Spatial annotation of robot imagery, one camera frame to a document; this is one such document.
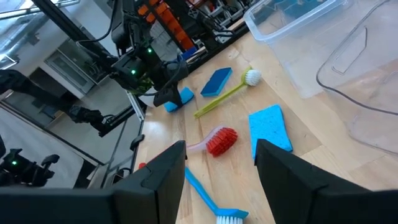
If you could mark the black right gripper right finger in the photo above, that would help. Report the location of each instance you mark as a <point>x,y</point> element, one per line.
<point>295,196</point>

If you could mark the blue dish brush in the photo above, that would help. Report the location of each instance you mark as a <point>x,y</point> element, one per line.
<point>201,190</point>

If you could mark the clear deep plastic bin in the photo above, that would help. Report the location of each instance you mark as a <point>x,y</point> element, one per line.
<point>295,46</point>

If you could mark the orange storage bins rack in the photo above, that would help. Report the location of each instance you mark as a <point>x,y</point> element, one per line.
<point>183,37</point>

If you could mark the dark blue sponge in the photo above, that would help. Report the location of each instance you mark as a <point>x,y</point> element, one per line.
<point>217,80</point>

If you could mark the silver metal frame bracket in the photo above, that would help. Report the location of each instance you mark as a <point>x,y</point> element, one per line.
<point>136,107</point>

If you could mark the red suction cup dish brush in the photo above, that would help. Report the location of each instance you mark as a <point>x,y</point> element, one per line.
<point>222,141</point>

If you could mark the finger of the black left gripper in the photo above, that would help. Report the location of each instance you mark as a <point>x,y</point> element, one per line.
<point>166,98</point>

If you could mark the green dish brush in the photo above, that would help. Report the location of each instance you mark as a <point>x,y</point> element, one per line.
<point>252,77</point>

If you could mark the black background robot arm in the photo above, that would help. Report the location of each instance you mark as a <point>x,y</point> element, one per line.
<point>84,115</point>
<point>25,169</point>

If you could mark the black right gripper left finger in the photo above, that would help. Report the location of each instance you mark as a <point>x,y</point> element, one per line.
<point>140,205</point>

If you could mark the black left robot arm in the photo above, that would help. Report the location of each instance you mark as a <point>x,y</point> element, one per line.
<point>124,25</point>

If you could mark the light blue sponge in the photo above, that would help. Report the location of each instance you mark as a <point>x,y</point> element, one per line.
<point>269,124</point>
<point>188,95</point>

